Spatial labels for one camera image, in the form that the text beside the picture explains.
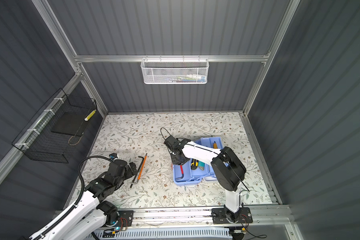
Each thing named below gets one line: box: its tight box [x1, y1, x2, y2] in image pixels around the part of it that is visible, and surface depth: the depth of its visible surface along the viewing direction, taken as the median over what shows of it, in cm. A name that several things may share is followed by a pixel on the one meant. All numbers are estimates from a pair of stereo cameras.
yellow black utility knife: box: [190, 158, 199, 170], surface depth 84 cm
